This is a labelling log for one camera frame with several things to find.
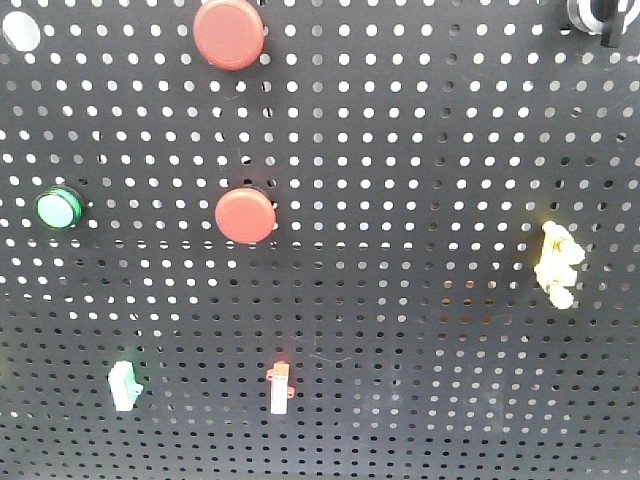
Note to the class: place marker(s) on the red push button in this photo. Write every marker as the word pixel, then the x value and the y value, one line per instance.
pixel 245 215
pixel 228 34

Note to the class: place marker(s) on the green white toggle switch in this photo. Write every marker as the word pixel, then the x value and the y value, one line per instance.
pixel 124 386

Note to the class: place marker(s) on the upper red push button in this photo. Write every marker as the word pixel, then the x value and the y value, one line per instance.
pixel 228 34

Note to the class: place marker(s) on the yellow toggle switch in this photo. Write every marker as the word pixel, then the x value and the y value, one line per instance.
pixel 555 271

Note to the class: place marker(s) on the black perforated pegboard panel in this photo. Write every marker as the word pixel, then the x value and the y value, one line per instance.
pixel 412 151

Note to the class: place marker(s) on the red white toggle switch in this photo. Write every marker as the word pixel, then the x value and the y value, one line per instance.
pixel 280 389

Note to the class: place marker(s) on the middle red push button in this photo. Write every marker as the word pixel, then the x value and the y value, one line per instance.
pixel 245 215

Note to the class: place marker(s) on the silver black rotary selector switch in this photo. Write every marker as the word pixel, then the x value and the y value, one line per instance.
pixel 609 19

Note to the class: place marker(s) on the green illuminated push button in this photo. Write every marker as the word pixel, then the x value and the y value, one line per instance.
pixel 59 207

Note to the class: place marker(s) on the large white pegboard hole plug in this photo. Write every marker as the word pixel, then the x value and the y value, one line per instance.
pixel 21 31

